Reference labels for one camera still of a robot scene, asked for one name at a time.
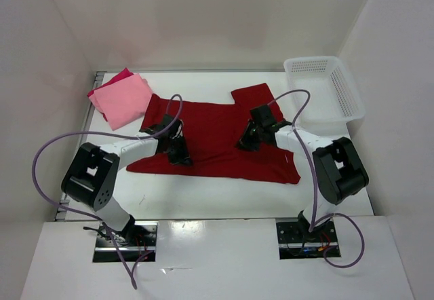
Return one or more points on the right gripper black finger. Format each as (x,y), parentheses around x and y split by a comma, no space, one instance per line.
(247,136)
(251,147)

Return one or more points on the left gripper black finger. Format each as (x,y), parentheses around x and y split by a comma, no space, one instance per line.
(182,149)
(179,161)

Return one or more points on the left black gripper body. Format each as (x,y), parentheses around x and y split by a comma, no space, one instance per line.
(169,151)

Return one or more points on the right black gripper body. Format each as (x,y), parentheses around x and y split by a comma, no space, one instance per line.
(251,138)

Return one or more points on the dark red t shirt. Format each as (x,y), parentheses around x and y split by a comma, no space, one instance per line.
(212,132)

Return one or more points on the light pink t shirt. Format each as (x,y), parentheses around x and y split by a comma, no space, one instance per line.
(123,102)

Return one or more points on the magenta t shirt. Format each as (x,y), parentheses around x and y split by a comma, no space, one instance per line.
(125,73)

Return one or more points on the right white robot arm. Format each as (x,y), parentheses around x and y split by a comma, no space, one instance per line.
(336,168)

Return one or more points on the white plastic laundry basket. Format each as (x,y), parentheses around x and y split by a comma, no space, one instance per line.
(335,100)

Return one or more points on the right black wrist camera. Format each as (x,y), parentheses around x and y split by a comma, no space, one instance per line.
(262,116)

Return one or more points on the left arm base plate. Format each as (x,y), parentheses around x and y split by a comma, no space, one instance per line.
(142,245)

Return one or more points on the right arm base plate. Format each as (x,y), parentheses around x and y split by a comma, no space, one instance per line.
(294,245)

